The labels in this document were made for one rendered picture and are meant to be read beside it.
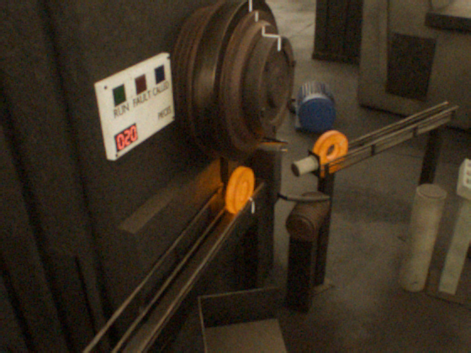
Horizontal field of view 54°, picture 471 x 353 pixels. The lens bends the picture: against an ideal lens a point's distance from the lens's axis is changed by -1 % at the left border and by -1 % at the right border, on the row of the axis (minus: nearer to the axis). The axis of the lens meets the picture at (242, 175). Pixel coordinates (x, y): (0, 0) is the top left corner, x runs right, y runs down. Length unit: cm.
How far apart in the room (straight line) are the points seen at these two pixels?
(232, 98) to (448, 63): 287
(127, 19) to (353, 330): 155
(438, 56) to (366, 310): 231
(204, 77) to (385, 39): 296
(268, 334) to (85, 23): 85
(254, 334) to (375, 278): 121
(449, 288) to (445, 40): 211
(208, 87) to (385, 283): 149
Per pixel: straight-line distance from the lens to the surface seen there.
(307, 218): 182
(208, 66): 120
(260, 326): 129
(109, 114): 107
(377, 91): 421
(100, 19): 106
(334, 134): 187
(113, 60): 110
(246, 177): 154
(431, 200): 207
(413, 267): 228
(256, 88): 123
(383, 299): 229
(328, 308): 221
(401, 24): 401
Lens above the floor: 156
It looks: 30 degrees down
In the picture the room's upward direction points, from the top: 1 degrees counter-clockwise
